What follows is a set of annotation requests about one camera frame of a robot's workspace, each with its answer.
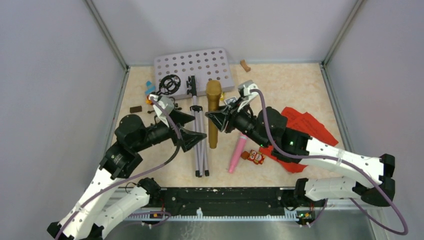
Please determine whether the dark brown wooden block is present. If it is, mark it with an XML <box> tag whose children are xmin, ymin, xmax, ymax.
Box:
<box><xmin>129</xmin><ymin>105</ymin><xmax>143</xmax><ymax>114</ymax></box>

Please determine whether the tan wooden block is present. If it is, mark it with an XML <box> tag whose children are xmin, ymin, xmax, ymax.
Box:
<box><xmin>240</xmin><ymin>59</ymin><xmax>251</xmax><ymax>73</ymax></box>

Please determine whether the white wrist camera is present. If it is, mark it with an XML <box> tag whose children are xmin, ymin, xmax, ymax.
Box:
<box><xmin>237</xmin><ymin>80</ymin><xmax>259</xmax><ymax>113</ymax></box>
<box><xmin>147</xmin><ymin>94</ymin><xmax>175</xmax><ymax>127</ymax></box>

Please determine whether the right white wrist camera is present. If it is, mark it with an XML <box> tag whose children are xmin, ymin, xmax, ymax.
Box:
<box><xmin>237</xmin><ymin>80</ymin><xmax>259</xmax><ymax>113</ymax></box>

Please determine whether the blue playing card box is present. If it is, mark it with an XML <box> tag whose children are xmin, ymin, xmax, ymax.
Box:
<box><xmin>224</xmin><ymin>96</ymin><xmax>238</xmax><ymax>105</ymax></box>

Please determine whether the brown wooden cylinder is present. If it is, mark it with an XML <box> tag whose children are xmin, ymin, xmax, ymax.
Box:
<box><xmin>240</xmin><ymin>151</ymin><xmax>250</xmax><ymax>160</ymax></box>

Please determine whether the blue yellow toy vehicle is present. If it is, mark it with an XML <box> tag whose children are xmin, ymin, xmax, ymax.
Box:
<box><xmin>144</xmin><ymin>80</ymin><xmax>156</xmax><ymax>105</ymax></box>

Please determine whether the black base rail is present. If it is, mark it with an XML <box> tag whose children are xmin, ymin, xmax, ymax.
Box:
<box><xmin>147</xmin><ymin>187</ymin><xmax>325</xmax><ymax>217</ymax></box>

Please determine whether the pink microphone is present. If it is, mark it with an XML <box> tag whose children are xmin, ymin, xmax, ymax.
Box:
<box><xmin>228</xmin><ymin>133</ymin><xmax>248</xmax><ymax>174</ymax></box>

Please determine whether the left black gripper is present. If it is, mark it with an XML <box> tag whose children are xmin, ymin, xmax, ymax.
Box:
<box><xmin>134</xmin><ymin>108</ymin><xmax>208</xmax><ymax>151</ymax></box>

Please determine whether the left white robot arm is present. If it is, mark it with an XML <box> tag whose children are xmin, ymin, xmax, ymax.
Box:
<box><xmin>47</xmin><ymin>110</ymin><xmax>207</xmax><ymax>240</ymax></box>

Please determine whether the red owl toy block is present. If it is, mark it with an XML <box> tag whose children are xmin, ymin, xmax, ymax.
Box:
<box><xmin>247</xmin><ymin>150</ymin><xmax>265</xmax><ymax>165</ymax></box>

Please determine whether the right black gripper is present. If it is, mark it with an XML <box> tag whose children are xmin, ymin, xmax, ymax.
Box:
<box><xmin>207</xmin><ymin>95</ymin><xmax>270</xmax><ymax>149</ymax></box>

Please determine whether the lilac music stand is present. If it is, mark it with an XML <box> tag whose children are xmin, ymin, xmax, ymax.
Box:
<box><xmin>153</xmin><ymin>47</ymin><xmax>235</xmax><ymax>178</ymax></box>

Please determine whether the gold microphone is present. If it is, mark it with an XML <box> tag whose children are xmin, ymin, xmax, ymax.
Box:
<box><xmin>205</xmin><ymin>79</ymin><xmax>223</xmax><ymax>150</ymax></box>

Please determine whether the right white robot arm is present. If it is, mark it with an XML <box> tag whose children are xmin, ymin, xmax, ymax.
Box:
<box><xmin>205</xmin><ymin>104</ymin><xmax>396</xmax><ymax>207</ymax></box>

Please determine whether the red sheet music page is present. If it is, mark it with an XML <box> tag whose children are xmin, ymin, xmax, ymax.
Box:
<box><xmin>258</xmin><ymin>106</ymin><xmax>309</xmax><ymax>174</ymax></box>
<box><xmin>290</xmin><ymin>112</ymin><xmax>339</xmax><ymax>147</ymax></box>

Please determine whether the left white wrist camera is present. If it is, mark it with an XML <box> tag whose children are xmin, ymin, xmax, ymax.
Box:
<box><xmin>147</xmin><ymin>94</ymin><xmax>175</xmax><ymax>127</ymax></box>

